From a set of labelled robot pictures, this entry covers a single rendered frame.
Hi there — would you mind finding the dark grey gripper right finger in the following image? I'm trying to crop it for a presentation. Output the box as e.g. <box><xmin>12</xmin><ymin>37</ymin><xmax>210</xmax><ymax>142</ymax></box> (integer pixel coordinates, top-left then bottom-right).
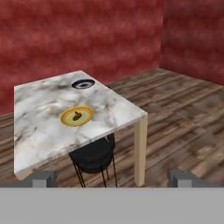
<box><xmin>167</xmin><ymin>168</ymin><xmax>221</xmax><ymax>188</ymax></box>

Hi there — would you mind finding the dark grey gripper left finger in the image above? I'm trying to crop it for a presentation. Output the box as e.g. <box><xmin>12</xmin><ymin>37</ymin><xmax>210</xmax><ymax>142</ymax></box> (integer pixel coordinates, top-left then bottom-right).
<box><xmin>8</xmin><ymin>169</ymin><xmax>57</xmax><ymax>188</ymax></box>

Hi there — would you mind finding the brown chicken drumstick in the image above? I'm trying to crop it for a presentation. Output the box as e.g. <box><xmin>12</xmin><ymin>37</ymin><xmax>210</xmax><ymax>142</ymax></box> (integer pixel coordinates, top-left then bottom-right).
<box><xmin>72</xmin><ymin>110</ymin><xmax>83</xmax><ymax>122</ymax></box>

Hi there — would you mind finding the marble top table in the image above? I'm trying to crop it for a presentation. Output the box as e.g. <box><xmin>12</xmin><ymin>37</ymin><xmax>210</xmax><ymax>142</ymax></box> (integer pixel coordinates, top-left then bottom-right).
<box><xmin>13</xmin><ymin>69</ymin><xmax>149</xmax><ymax>187</ymax></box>

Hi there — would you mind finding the black round stool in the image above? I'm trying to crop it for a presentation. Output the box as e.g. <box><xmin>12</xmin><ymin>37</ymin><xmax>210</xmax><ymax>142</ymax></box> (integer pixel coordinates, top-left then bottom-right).
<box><xmin>68</xmin><ymin>132</ymin><xmax>119</xmax><ymax>188</ymax></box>

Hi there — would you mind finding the yellow plate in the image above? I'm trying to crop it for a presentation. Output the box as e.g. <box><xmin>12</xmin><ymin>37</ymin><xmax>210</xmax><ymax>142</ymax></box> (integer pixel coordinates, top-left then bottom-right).
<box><xmin>59</xmin><ymin>105</ymin><xmax>95</xmax><ymax>128</ymax></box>

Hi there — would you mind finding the black and white bowl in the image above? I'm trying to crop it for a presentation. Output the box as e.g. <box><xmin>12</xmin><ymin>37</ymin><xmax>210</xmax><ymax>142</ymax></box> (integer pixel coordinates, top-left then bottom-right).
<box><xmin>71</xmin><ymin>78</ymin><xmax>96</xmax><ymax>90</ymax></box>

